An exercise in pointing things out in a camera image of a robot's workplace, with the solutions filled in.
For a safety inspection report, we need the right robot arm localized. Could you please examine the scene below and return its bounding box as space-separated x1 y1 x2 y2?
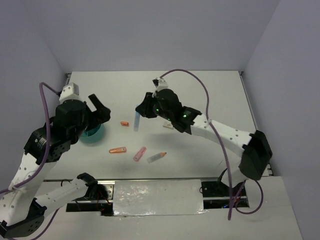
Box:
135 89 273 196

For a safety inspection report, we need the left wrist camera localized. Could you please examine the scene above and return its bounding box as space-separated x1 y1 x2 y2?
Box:
59 82 81 104

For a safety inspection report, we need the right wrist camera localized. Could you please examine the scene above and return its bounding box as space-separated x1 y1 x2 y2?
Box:
152 77 169 92

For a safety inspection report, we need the pink correction tape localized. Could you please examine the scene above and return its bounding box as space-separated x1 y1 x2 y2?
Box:
133 146 147 162

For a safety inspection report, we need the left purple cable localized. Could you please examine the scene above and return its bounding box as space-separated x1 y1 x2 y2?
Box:
0 82 62 240

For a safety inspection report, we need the small white eraser box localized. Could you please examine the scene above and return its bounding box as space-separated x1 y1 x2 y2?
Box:
162 122 174 130

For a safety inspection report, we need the blue highlighter body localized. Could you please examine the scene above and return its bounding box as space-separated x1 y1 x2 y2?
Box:
133 111 141 132

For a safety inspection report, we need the orange tip highlighter body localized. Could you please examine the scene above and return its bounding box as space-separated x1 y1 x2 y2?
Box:
147 152 167 164

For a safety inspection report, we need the teal round organizer container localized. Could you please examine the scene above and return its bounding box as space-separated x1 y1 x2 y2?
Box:
79 124 105 144

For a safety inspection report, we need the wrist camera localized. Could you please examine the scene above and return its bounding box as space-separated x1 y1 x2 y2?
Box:
59 82 81 104
152 77 169 92

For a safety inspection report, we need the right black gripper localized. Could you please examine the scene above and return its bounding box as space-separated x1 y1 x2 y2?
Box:
135 92 173 121

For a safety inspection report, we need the silver foil sheet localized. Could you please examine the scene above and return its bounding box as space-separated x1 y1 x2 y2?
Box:
113 179 206 217

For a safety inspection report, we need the orange marker cap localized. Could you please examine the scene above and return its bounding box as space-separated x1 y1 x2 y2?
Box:
120 121 129 127

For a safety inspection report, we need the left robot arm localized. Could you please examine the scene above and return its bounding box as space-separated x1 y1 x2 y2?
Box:
0 94 111 239

